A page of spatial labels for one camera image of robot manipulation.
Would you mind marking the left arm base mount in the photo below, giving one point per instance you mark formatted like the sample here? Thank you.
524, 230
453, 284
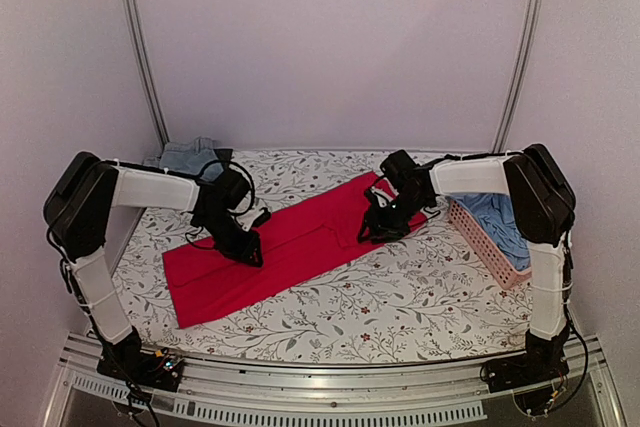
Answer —
159, 370

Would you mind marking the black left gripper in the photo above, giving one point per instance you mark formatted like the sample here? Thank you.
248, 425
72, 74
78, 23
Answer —
245, 252

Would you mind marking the aluminium frame post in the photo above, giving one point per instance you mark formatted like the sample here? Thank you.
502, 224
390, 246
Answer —
142, 60
523, 52

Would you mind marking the light blue shirt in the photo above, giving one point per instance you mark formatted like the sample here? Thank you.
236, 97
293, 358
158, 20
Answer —
494, 213

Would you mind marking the pink perforated plastic basket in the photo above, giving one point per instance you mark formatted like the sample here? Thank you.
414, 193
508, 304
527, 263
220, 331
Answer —
502, 270

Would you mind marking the aluminium front rail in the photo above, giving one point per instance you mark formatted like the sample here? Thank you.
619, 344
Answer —
238, 392

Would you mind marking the aluminium frame post right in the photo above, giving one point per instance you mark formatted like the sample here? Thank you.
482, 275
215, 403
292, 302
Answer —
523, 52

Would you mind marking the floral patterned tablecloth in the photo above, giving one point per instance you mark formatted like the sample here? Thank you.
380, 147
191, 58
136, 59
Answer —
427, 297

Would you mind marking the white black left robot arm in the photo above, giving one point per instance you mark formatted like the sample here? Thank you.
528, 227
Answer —
79, 212

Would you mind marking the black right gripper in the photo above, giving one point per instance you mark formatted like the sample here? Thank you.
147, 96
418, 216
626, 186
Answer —
379, 225

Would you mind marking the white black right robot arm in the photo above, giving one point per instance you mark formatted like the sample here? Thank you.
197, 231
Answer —
538, 203

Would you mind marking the folded black striped garment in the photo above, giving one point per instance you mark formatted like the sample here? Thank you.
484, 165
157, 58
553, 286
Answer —
224, 156

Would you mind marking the aluminium frame post left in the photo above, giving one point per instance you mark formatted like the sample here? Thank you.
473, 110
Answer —
142, 60

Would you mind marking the red t-shirt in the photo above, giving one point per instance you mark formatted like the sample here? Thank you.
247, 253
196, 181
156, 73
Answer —
298, 243

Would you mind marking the folded light blue jeans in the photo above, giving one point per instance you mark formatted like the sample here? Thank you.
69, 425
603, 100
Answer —
189, 158

